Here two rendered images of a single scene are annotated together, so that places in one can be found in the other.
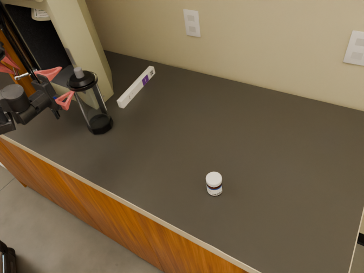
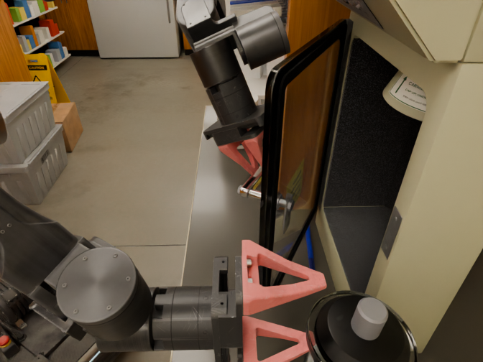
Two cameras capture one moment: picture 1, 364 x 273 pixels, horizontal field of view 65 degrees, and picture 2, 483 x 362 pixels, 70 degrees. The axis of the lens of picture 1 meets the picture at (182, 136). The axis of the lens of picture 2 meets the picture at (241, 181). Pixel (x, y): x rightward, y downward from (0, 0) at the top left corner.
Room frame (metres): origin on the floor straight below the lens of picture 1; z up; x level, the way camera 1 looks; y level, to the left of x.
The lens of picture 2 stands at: (0.68, 0.24, 1.50)
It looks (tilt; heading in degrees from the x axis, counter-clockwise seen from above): 36 degrees down; 48
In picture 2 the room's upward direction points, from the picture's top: straight up
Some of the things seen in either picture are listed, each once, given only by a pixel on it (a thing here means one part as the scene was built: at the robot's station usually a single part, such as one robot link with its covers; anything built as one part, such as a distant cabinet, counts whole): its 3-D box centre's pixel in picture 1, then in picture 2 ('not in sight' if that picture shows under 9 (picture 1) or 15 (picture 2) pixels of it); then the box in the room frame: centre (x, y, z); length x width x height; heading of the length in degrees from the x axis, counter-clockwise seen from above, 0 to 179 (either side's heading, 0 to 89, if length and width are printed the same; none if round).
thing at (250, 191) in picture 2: (21, 71); (266, 182); (0.98, 0.53, 1.20); 0.10 x 0.05 x 0.03; 21
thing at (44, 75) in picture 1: (51, 78); (272, 291); (0.83, 0.37, 1.23); 0.09 x 0.07 x 0.07; 140
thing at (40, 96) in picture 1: (39, 100); (195, 317); (0.77, 0.42, 1.20); 0.07 x 0.07 x 0.10; 50
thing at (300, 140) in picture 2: (27, 62); (300, 168); (1.06, 0.53, 1.19); 0.30 x 0.01 x 0.40; 21
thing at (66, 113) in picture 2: not in sight; (55, 127); (1.27, 3.30, 0.14); 0.41 x 0.32 x 0.28; 56
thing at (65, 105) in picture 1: (62, 95); (269, 335); (0.83, 0.37, 1.16); 0.09 x 0.07 x 0.07; 140
